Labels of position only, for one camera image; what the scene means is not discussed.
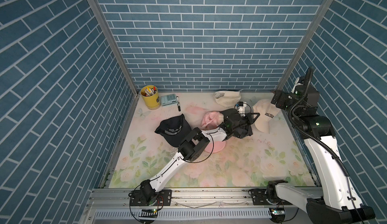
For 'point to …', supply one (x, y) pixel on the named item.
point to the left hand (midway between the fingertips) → (264, 117)
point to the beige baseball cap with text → (267, 111)
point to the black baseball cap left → (174, 129)
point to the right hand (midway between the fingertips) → (288, 95)
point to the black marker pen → (178, 104)
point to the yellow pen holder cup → (150, 95)
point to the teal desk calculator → (169, 100)
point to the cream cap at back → (227, 98)
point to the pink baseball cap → (211, 120)
